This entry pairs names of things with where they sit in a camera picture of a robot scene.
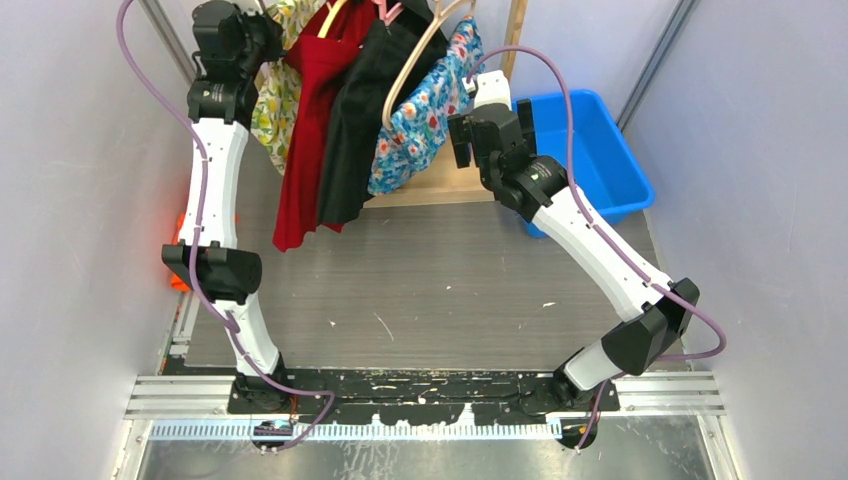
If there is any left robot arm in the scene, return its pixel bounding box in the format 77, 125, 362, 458
161, 1, 292, 414

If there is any pink plastic hanger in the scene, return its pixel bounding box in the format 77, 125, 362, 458
372, 0, 404, 26

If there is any aluminium rail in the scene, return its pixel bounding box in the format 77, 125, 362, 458
125, 369, 725, 449

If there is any blue floral skirt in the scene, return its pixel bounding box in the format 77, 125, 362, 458
367, 15, 484, 196

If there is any orange cloth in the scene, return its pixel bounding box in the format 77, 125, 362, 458
168, 212, 191, 293

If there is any purple cable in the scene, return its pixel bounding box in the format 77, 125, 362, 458
116, 0, 337, 454
465, 44, 728, 454

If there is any beige wooden hanger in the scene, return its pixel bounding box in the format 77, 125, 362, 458
382, 0, 477, 130

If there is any lemon print skirt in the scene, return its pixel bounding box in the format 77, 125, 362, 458
251, 0, 325, 176

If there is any black skirt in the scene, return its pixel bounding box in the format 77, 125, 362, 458
317, 1, 433, 230

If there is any blue plastic bin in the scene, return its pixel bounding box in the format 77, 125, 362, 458
529, 89, 655, 225

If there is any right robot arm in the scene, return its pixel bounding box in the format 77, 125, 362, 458
448, 103, 700, 411

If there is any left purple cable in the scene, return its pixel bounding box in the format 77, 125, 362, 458
116, 0, 337, 454

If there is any cream plastic hanger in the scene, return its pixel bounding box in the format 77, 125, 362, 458
317, 0, 347, 38

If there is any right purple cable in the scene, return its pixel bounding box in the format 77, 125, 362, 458
465, 44, 728, 454

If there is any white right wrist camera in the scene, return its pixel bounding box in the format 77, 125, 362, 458
463, 70, 512, 110

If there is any wooden clothes rack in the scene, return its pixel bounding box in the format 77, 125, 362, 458
364, 1, 514, 209

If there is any red pleated skirt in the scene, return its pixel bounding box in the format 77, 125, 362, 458
272, 1, 376, 252

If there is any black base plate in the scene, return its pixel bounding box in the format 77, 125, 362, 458
227, 369, 596, 426

